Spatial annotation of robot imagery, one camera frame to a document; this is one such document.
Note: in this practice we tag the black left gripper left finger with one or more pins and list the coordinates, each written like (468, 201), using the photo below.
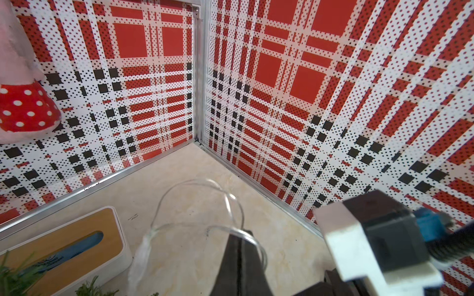
(228, 280)

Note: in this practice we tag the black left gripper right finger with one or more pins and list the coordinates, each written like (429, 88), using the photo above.
(252, 275)

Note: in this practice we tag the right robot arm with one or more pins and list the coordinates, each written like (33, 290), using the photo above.
(454, 246)

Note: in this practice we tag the pink plush pig toy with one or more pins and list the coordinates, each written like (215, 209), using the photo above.
(27, 112)

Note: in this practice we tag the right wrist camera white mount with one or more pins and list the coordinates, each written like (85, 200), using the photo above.
(376, 240)

